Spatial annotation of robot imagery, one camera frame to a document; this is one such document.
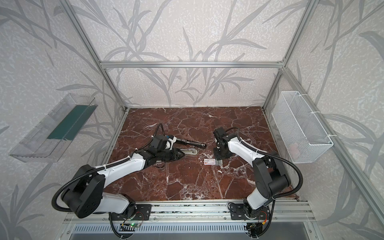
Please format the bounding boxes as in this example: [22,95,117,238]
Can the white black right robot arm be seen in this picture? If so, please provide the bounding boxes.
[213,127,304,218]

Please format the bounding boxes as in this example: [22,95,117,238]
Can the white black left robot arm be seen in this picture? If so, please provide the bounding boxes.
[51,135,187,219]

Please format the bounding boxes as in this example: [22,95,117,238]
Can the clear plastic wall tray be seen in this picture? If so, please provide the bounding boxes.
[10,94,98,163]

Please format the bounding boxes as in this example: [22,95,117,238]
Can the pink object in basket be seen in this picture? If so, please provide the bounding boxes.
[288,143,301,159]

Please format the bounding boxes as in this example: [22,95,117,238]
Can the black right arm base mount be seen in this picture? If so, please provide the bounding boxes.
[227,202,270,221]

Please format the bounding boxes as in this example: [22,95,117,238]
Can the green circuit board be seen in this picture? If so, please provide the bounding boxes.
[120,223,141,232]

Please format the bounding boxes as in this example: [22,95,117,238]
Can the aluminium frame profiles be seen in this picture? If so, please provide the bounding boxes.
[59,1,384,224]

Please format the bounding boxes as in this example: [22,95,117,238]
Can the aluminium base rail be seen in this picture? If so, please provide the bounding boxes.
[57,199,323,240]

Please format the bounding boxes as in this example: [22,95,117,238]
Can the white wire mesh basket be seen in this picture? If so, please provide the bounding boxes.
[272,91,334,164]

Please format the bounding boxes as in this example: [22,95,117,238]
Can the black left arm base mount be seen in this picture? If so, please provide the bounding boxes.
[111,204,152,221]

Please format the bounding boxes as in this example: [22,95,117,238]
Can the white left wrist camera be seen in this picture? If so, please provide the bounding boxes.
[165,136,177,150]

